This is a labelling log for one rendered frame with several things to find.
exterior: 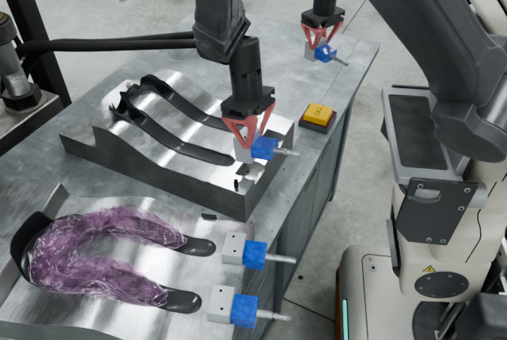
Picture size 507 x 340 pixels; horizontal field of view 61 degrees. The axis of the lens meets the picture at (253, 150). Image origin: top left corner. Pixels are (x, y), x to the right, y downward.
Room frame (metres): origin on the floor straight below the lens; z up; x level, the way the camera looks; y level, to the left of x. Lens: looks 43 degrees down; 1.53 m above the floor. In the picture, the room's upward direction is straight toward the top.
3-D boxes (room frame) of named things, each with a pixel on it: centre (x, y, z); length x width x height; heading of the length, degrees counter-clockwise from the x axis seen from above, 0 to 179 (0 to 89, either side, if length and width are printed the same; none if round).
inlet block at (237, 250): (0.44, -0.01, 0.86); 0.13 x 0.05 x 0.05; 81
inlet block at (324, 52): (1.01, -0.20, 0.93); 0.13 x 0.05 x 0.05; 40
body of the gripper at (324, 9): (1.04, -0.18, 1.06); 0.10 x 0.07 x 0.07; 131
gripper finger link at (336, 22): (1.04, -0.19, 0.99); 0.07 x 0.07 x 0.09; 41
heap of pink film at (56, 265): (0.42, 0.26, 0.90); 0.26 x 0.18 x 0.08; 81
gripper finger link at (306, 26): (1.03, -0.17, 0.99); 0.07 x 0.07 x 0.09; 41
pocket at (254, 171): (0.62, 0.01, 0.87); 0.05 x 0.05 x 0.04; 64
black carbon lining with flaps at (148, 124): (0.76, 0.17, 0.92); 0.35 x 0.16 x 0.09; 64
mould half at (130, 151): (0.78, 0.18, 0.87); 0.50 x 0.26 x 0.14; 64
